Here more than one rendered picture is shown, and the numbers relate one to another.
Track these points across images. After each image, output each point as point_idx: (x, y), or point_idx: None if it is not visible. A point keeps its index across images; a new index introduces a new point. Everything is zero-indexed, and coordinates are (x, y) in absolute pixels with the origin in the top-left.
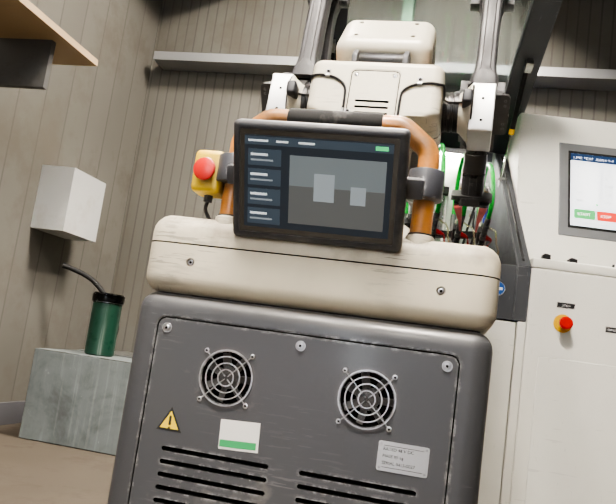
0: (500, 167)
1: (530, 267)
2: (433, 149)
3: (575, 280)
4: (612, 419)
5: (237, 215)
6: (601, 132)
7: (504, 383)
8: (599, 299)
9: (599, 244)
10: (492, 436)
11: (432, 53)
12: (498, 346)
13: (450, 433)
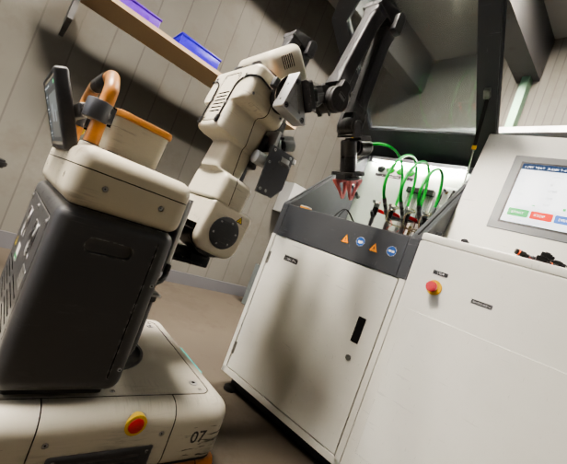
0: None
1: (420, 239)
2: (105, 86)
3: (454, 255)
4: (457, 378)
5: (51, 135)
6: (563, 146)
7: (377, 321)
8: (471, 274)
9: (524, 237)
10: (359, 356)
11: (280, 61)
12: (380, 293)
13: (30, 264)
